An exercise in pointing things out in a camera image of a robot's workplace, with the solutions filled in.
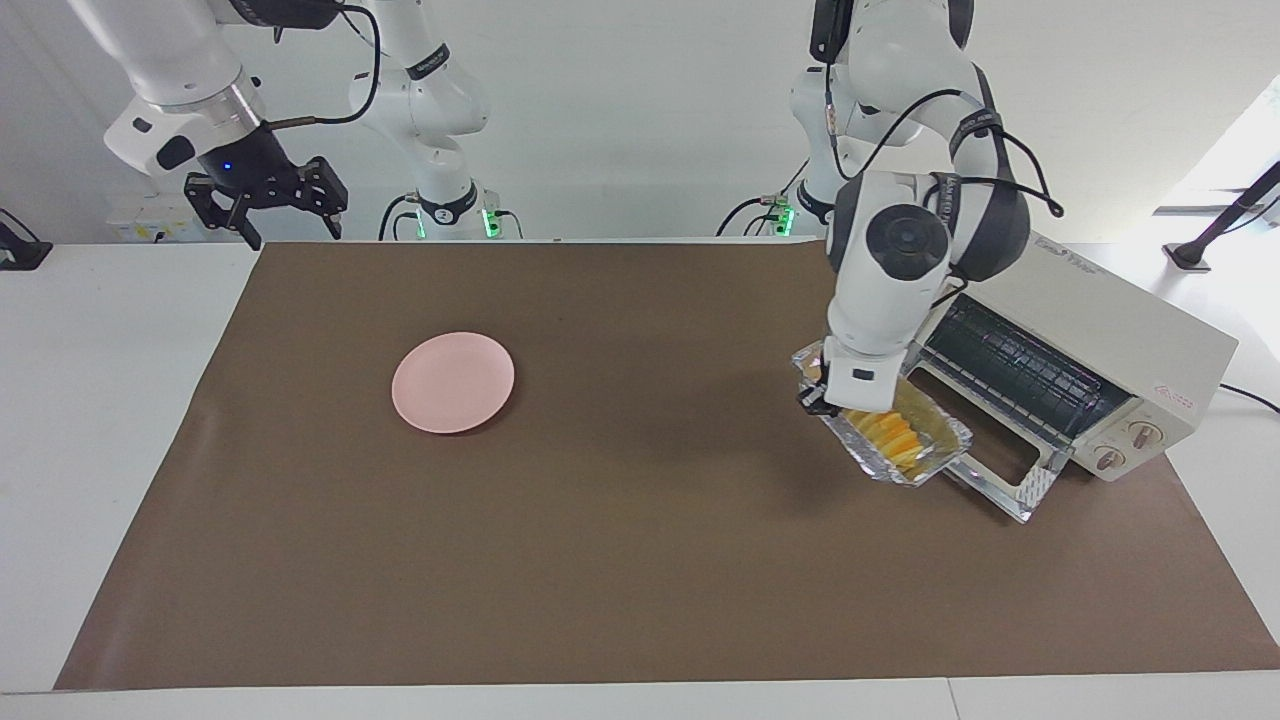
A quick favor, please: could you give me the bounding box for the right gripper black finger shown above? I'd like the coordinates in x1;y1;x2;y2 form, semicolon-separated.
300;157;349;239
185;174;263;251

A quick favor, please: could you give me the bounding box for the sliced orange yellow bread loaf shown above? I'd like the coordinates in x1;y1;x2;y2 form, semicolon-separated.
845;385;931;471

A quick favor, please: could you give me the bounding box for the crinkled aluminium foil tray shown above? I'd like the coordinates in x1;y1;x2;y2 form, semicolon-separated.
792;342;974;488

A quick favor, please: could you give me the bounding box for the dark metal oven rack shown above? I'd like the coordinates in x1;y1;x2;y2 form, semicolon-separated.
925;295;1131;441

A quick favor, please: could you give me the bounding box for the cream white toaster oven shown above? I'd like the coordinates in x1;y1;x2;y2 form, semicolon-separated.
905;235;1239;483

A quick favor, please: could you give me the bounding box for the white power socket box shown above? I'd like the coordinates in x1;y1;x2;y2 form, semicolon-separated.
108;195;199;244

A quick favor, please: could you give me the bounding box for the pink round plate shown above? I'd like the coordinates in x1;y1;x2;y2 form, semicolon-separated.
391;332;516;435

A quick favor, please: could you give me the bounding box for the brown paper table mat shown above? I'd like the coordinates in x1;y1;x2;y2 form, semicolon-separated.
53;240;1280;691

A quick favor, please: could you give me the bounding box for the black right base cable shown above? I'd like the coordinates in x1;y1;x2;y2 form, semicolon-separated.
378;193;421;242

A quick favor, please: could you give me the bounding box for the black base cable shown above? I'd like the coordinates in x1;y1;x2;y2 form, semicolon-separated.
716;150;813;238
378;193;421;242

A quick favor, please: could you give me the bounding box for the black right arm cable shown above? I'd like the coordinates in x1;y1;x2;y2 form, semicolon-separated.
262;0;386;131

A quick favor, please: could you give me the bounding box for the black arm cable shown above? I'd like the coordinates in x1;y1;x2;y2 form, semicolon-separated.
825;0;1064;301
262;0;386;131

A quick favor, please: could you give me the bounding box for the black clamp mount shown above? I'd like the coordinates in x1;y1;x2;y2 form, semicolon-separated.
0;208;53;271

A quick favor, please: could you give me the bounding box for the black left base cable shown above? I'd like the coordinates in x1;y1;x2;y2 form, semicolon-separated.
716;150;813;238

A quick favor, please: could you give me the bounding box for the glass oven door metal frame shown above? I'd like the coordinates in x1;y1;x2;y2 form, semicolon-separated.
910;362;1073;524

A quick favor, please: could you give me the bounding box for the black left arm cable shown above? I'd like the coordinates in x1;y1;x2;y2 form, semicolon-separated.
825;0;1064;301

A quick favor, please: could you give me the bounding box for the black camera stand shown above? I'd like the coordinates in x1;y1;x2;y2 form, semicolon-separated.
1165;160;1280;273

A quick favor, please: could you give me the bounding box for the black oven power cord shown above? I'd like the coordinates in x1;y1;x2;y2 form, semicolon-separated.
1220;383;1280;414

